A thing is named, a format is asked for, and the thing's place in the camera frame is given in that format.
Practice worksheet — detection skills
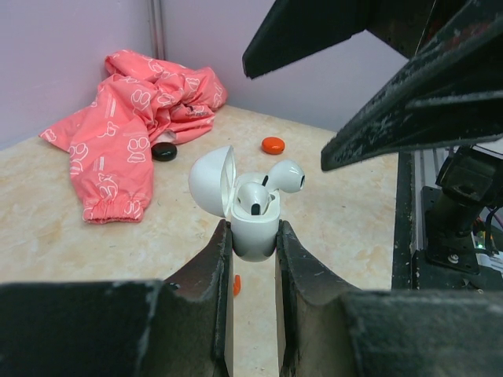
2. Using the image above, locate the orange earbud right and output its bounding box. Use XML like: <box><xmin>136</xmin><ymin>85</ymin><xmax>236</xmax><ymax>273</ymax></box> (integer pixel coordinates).
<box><xmin>233</xmin><ymin>274</ymin><xmax>241</xmax><ymax>297</ymax></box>

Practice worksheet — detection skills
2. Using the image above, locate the white earbud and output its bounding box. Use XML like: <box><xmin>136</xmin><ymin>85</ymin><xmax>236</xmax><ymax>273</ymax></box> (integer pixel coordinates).
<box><xmin>237</xmin><ymin>181</ymin><xmax>272</xmax><ymax>216</ymax></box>
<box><xmin>262</xmin><ymin>159</ymin><xmax>306</xmax><ymax>193</ymax></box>

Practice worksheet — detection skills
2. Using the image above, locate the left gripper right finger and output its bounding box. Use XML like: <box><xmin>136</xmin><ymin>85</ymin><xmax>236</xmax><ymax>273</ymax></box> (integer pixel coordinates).
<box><xmin>275</xmin><ymin>221</ymin><xmax>354</xmax><ymax>376</ymax></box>

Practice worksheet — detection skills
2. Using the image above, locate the black charging case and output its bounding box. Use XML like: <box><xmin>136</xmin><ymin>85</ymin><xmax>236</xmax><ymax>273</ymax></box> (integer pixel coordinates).
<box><xmin>151</xmin><ymin>142</ymin><xmax>178</xmax><ymax>162</ymax></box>

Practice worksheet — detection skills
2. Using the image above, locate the orange charging case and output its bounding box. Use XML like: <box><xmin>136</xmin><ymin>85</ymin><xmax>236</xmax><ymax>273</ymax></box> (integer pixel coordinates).
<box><xmin>261</xmin><ymin>137</ymin><xmax>285</xmax><ymax>155</ymax></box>

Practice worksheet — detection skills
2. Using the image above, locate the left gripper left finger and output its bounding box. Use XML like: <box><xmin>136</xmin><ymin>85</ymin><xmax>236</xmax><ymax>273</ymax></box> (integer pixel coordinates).
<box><xmin>166</xmin><ymin>220</ymin><xmax>232</xmax><ymax>376</ymax></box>

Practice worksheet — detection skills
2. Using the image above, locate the white charging case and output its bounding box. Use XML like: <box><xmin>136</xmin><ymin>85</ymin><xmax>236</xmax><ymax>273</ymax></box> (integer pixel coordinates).
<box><xmin>189</xmin><ymin>145</ymin><xmax>281</xmax><ymax>262</ymax></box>

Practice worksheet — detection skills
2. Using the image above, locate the pink patterned cloth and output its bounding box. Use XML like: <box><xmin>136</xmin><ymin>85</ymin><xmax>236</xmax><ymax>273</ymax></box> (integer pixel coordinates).
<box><xmin>39</xmin><ymin>49</ymin><xmax>228</xmax><ymax>224</ymax></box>

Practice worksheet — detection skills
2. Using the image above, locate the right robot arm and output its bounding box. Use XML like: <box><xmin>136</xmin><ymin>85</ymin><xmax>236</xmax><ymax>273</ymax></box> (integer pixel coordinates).
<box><xmin>242</xmin><ymin>1</ymin><xmax>502</xmax><ymax>273</ymax></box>

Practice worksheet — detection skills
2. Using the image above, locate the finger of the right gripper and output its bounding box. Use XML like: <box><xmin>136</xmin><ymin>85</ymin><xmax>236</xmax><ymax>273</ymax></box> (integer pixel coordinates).
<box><xmin>242</xmin><ymin>0</ymin><xmax>399</xmax><ymax>79</ymax></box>
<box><xmin>321</xmin><ymin>1</ymin><xmax>502</xmax><ymax>172</ymax></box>

